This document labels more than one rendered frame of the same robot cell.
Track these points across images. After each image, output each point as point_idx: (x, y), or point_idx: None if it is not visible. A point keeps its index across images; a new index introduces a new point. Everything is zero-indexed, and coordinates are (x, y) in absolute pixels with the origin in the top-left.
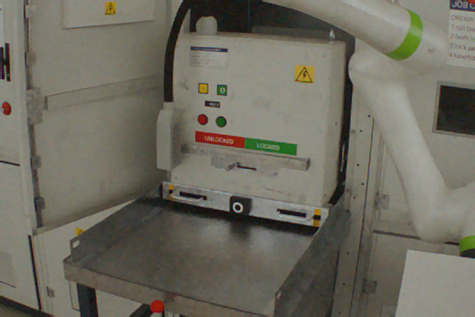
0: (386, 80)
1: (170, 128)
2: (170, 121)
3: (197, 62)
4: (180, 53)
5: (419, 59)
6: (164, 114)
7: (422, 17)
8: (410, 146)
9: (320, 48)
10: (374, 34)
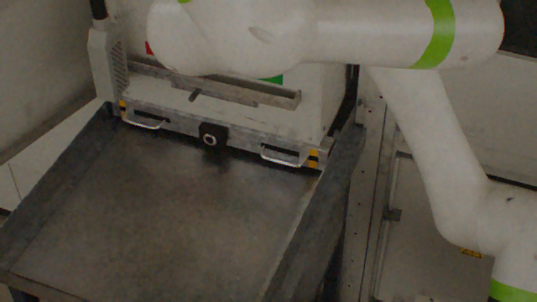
0: None
1: (107, 54)
2: (105, 46)
3: None
4: None
5: (445, 68)
6: (96, 36)
7: (459, 3)
8: (430, 139)
9: None
10: (368, 63)
